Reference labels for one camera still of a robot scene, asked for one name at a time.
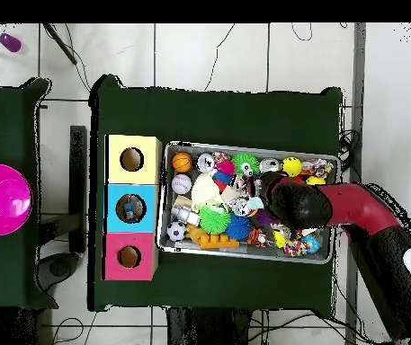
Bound silver plastic toy truck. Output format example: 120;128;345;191
171;206;201;226

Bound light blue cloth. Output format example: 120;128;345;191
244;196;264;211

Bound multicolour knotted rope toy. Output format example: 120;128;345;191
301;158;335;179

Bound shallow metal mesh bin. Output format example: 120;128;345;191
156;141;341;265

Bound wooden box with three holes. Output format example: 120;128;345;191
103;134;164;282

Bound white toy baseball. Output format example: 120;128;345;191
171;173;192;195

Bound large green fuzzy eyed ball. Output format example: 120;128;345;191
199;205;233;237

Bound orange toy basketball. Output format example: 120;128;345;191
171;152;194;173

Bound small green fuzzy eyed ball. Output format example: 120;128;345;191
231;152;261;177

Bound black and white soccer ball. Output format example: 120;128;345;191
166;220;187;243

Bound purple spiky ball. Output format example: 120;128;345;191
255;208;278;226

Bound dark green tablecloth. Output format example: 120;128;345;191
87;74;344;312
0;77;58;311

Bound yellow smiley ball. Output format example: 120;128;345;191
281;156;303;178

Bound pink plastic object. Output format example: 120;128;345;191
0;163;33;236

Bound black rod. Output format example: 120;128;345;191
42;22;79;66

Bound purple bottle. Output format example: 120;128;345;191
0;32;22;54

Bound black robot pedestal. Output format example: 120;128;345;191
165;306;253;345

